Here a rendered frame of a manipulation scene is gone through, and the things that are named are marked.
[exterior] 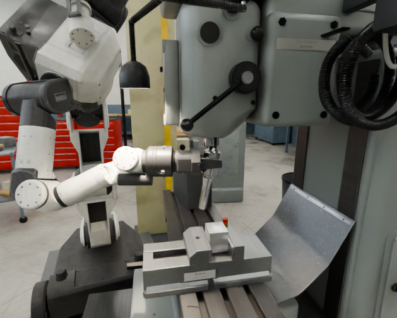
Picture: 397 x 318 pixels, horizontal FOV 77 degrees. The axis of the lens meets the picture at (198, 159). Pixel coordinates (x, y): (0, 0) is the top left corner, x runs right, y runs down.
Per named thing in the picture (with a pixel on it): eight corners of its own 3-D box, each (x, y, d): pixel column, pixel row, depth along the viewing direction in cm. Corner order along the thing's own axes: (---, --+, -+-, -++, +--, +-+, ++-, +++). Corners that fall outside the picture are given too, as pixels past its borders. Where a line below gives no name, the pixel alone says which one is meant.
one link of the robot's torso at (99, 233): (82, 236, 145) (71, 166, 122) (118, 229, 153) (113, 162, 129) (82, 257, 133) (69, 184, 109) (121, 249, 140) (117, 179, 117)
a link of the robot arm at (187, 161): (200, 150, 65) (154, 150, 65) (200, 185, 68) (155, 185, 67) (199, 142, 78) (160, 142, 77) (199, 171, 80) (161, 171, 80)
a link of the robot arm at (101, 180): (139, 149, 78) (100, 169, 77) (133, 144, 70) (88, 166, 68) (149, 168, 78) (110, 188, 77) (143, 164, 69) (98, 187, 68)
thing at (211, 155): (201, 148, 72) (198, 168, 74) (210, 153, 69) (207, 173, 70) (214, 148, 75) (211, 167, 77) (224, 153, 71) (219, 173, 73)
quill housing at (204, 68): (183, 141, 59) (182, -12, 52) (175, 130, 79) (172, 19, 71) (259, 139, 63) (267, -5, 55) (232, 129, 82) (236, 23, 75)
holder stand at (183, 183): (187, 210, 111) (186, 166, 106) (173, 193, 131) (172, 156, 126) (211, 206, 115) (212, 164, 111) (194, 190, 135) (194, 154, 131)
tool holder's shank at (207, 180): (201, 171, 74) (195, 206, 77) (207, 175, 71) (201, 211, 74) (209, 171, 76) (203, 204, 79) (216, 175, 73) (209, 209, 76)
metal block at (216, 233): (209, 253, 68) (209, 233, 66) (204, 241, 73) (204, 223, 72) (228, 251, 69) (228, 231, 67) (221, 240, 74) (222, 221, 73)
